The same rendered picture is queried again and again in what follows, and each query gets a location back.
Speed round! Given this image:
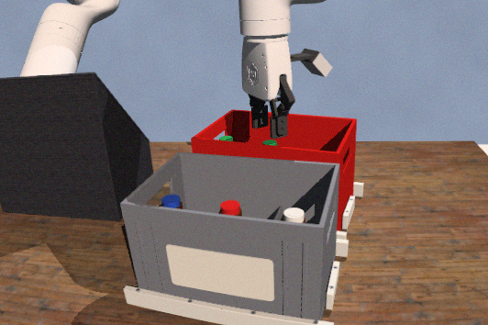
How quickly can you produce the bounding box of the red bottle with pink label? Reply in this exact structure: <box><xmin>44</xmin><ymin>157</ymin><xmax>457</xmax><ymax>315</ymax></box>
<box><xmin>219</xmin><ymin>200</ymin><xmax>242</xmax><ymax>216</ymax></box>

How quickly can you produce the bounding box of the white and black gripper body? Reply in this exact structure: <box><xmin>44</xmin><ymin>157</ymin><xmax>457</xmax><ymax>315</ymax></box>
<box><xmin>242</xmin><ymin>34</ymin><xmax>292</xmax><ymax>102</ymax></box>

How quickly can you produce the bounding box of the red crate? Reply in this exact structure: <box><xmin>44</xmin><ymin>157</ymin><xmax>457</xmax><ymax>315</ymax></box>
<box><xmin>191</xmin><ymin>109</ymin><xmax>357</xmax><ymax>231</ymax></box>

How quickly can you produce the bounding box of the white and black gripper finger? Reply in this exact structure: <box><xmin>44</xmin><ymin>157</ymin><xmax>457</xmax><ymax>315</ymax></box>
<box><xmin>248</xmin><ymin>94</ymin><xmax>269</xmax><ymax>129</ymax></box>
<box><xmin>269</xmin><ymin>74</ymin><xmax>295</xmax><ymax>140</ymax></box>

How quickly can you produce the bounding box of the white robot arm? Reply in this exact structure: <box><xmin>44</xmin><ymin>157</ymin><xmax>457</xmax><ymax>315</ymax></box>
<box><xmin>20</xmin><ymin>0</ymin><xmax>333</xmax><ymax>77</ymax></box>

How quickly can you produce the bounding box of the grey plastic crate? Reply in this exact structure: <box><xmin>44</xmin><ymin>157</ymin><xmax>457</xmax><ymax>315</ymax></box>
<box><xmin>120</xmin><ymin>152</ymin><xmax>340</xmax><ymax>321</ymax></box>

